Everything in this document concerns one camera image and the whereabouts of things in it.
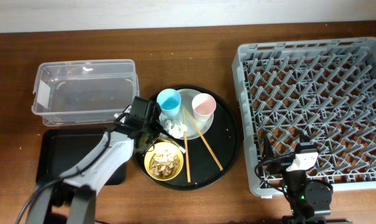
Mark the right wooden chopstick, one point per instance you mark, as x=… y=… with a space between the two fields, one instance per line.
x=203 y=139

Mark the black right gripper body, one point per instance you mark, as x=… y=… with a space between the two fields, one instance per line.
x=281 y=165

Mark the light grey plate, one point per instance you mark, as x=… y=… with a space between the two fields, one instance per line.
x=187 y=95

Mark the clear plastic bin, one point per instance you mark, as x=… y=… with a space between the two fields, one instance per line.
x=84 y=91

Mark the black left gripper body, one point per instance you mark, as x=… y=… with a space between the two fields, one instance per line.
x=147 y=137

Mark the peanut shell food scraps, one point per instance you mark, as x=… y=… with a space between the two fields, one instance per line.
x=164 y=164

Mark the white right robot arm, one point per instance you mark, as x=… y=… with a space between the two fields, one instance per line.
x=309 y=200

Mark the yellow bowl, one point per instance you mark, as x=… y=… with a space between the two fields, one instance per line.
x=162 y=147

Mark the blue plastic cup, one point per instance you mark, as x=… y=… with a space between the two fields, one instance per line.
x=169 y=101

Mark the grey dishwasher rack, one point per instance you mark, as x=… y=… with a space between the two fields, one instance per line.
x=323 y=89

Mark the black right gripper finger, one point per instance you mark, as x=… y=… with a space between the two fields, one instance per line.
x=303 y=139
x=267 y=150

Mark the pink plastic cup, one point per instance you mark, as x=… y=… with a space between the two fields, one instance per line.
x=203 y=106

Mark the white tissue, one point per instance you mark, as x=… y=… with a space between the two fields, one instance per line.
x=175 y=128

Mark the left wooden chopstick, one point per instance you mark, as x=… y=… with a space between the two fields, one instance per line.
x=186 y=147

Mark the black rectangular tray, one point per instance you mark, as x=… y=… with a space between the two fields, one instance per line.
x=63 y=148

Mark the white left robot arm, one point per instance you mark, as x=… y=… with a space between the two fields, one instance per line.
x=87 y=178

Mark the wooden chopstick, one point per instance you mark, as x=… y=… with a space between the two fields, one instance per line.
x=203 y=139
x=186 y=147

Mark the round black serving tray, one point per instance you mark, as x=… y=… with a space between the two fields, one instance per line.
x=223 y=137

